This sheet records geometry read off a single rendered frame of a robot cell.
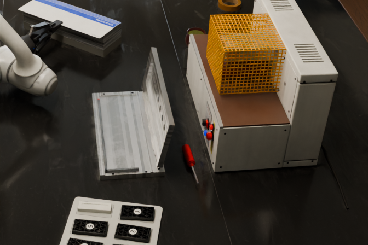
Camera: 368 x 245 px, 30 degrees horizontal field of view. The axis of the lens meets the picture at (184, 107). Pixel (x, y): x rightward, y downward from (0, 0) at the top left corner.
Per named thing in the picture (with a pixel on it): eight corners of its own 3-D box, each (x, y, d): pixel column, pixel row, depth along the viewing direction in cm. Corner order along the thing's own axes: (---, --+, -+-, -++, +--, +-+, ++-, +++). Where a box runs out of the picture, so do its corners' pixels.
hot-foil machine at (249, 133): (185, 77, 266) (191, -11, 243) (285, 73, 273) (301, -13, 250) (225, 219, 207) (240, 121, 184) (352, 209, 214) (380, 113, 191)
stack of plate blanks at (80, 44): (23, 28, 287) (21, 7, 281) (42, 15, 297) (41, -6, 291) (103, 57, 273) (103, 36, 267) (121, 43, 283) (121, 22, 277)
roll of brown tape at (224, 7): (216, 9, 310) (217, 5, 309) (219, -1, 319) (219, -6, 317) (239, 12, 309) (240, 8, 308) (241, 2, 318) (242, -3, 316)
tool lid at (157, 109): (151, 46, 242) (156, 47, 243) (140, 89, 253) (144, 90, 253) (169, 124, 208) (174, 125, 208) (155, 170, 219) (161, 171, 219)
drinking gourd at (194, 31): (203, 62, 275) (205, 39, 268) (182, 59, 276) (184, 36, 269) (206, 51, 282) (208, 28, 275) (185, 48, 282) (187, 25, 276)
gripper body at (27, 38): (12, 36, 255) (28, 25, 262) (14, 55, 260) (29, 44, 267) (28, 42, 252) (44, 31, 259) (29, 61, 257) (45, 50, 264)
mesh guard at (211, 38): (206, 56, 240) (210, 14, 230) (262, 53, 244) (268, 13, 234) (219, 94, 222) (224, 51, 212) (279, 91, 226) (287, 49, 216)
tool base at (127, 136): (92, 98, 252) (91, 89, 249) (148, 95, 255) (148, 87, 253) (99, 180, 217) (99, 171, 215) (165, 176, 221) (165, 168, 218)
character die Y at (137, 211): (121, 207, 207) (121, 204, 206) (154, 209, 207) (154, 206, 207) (120, 219, 203) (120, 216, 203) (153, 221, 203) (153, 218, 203)
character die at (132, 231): (118, 225, 201) (118, 222, 200) (150, 230, 200) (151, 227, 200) (114, 238, 197) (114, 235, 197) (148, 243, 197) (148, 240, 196)
